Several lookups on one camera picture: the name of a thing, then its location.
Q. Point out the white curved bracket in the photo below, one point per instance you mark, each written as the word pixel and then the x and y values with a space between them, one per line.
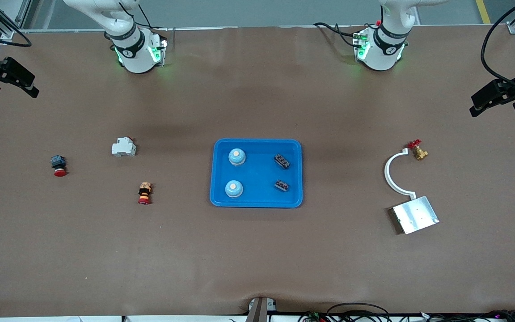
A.
pixel 386 174

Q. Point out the white circuit breaker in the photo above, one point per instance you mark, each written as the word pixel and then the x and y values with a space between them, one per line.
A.
pixel 123 147

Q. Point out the green-lit left base connector box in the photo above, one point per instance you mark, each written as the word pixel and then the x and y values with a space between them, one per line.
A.
pixel 361 44

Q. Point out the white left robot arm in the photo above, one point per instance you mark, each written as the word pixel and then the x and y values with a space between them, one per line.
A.
pixel 382 49

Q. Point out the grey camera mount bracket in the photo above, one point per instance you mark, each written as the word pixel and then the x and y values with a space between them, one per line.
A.
pixel 257 313

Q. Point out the blue plastic tray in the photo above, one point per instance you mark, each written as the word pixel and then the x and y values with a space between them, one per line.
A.
pixel 257 179

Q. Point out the orange and red push button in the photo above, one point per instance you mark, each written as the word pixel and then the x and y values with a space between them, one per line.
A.
pixel 145 193

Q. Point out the silver aluminium plate box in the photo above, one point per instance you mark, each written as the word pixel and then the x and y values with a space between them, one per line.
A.
pixel 415 215

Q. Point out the blue bell with cream button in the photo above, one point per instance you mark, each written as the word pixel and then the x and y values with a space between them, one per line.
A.
pixel 234 189

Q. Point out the black capacitor block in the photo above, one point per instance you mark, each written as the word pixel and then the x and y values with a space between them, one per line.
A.
pixel 281 185
pixel 282 161

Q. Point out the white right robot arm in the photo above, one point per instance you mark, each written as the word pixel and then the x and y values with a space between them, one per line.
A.
pixel 132 49

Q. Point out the green-lit base connector box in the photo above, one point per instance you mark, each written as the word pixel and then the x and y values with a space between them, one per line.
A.
pixel 361 44
pixel 158 51

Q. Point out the red button with dark body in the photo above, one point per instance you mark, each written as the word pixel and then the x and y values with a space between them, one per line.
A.
pixel 59 166

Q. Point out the blue bell with orange button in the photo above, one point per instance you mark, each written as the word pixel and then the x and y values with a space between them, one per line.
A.
pixel 237 157

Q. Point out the green-lit right base connector box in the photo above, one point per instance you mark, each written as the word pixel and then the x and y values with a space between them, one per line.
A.
pixel 158 51

